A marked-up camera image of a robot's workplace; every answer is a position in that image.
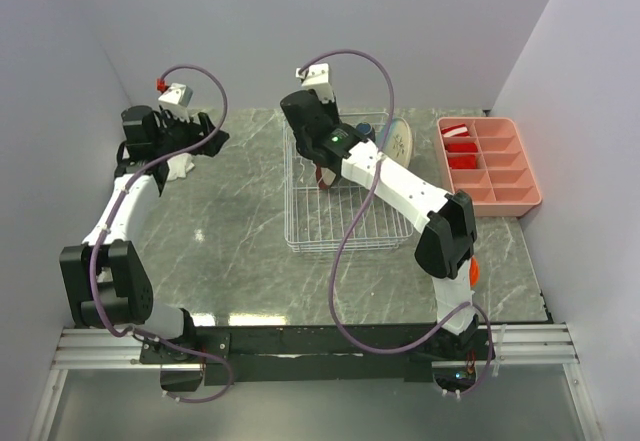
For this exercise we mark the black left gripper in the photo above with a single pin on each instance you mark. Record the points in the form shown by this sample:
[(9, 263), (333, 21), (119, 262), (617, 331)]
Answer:
[(192, 129)]

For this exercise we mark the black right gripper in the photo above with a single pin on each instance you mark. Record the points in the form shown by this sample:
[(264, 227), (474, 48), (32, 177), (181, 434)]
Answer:
[(331, 109)]

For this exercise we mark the brown rimmed plate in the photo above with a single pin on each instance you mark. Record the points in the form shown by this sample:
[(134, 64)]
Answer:
[(325, 178)]

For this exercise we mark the dark blue mug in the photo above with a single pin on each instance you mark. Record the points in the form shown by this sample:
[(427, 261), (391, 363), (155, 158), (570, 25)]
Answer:
[(367, 130)]

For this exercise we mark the cream and blue plate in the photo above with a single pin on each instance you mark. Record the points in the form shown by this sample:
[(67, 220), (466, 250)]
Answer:
[(396, 141)]

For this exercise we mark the white wire dish rack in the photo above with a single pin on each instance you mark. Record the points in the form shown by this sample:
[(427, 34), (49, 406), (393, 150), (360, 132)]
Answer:
[(315, 220)]

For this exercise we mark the orange plastic bowl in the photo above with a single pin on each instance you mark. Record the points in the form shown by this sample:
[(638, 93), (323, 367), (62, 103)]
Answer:
[(474, 272)]

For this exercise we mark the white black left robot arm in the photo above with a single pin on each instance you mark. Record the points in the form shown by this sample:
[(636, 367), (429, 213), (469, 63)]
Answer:
[(104, 278)]

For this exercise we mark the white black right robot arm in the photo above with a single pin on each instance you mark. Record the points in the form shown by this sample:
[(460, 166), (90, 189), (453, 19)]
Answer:
[(445, 221)]

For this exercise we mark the white folded cloth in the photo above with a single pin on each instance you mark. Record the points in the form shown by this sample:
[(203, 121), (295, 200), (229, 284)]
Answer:
[(180, 166)]

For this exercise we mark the red white cup in tray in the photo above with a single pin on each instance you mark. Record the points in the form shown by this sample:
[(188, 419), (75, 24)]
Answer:
[(459, 130)]

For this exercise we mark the pink compartment organizer tray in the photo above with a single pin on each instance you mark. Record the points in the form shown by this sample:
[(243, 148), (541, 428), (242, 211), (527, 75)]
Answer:
[(503, 184)]

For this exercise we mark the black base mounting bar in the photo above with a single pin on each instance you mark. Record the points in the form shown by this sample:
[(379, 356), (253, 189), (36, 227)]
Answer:
[(314, 353)]

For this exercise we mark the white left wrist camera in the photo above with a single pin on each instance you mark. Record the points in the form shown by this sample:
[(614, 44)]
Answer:
[(174, 98)]

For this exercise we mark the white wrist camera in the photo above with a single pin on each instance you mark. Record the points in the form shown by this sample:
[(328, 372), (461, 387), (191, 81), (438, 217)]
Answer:
[(317, 78), (174, 98)]

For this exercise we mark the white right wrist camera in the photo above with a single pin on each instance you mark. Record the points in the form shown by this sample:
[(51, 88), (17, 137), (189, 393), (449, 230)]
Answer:
[(317, 78)]

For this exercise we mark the aluminium frame rail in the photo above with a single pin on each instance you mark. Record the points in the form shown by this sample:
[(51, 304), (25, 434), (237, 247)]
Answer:
[(214, 245)]

